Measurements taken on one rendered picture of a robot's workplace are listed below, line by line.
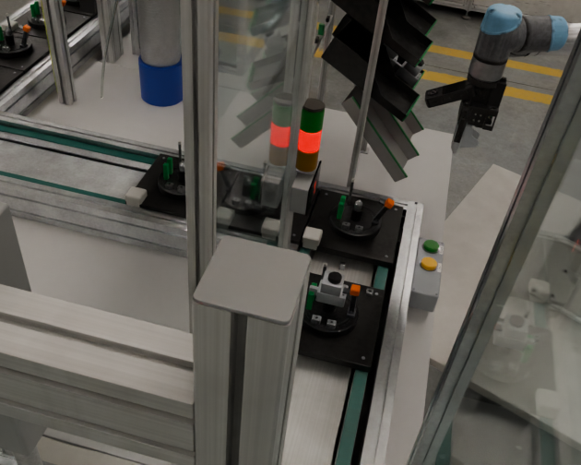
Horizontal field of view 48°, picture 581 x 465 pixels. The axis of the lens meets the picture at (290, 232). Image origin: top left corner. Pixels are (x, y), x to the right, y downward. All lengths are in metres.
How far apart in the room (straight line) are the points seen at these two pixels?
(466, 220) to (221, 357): 1.68
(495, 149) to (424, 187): 2.00
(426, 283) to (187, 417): 1.23
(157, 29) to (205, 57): 1.60
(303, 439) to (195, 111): 0.83
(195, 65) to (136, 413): 0.36
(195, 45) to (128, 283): 1.11
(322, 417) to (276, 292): 1.03
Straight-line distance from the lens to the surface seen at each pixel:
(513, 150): 4.14
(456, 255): 1.91
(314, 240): 1.66
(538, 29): 1.52
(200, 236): 0.82
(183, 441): 0.51
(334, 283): 1.42
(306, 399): 1.43
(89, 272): 1.76
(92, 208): 1.80
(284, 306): 0.38
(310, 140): 1.37
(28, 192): 1.89
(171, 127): 2.28
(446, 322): 1.72
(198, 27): 0.66
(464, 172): 3.82
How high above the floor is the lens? 2.09
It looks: 41 degrees down
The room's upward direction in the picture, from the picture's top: 7 degrees clockwise
